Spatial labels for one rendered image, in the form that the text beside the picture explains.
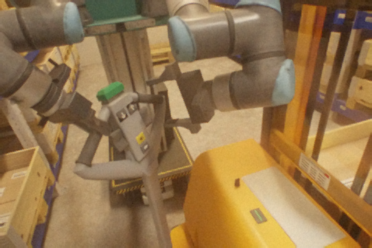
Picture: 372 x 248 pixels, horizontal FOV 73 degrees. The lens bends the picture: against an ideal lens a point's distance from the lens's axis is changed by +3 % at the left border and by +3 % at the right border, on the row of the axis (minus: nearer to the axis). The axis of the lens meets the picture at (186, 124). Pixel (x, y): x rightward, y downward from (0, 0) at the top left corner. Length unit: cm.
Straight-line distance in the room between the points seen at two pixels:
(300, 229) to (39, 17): 98
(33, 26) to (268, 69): 51
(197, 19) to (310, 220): 80
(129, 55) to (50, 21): 124
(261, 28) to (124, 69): 147
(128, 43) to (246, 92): 141
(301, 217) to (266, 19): 73
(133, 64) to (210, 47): 142
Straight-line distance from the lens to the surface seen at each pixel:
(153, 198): 93
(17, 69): 59
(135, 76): 192
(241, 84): 54
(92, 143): 69
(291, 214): 104
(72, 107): 61
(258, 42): 53
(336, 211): 143
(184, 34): 50
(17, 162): 237
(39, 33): 67
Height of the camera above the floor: 169
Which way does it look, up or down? 32 degrees down
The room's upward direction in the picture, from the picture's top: 6 degrees counter-clockwise
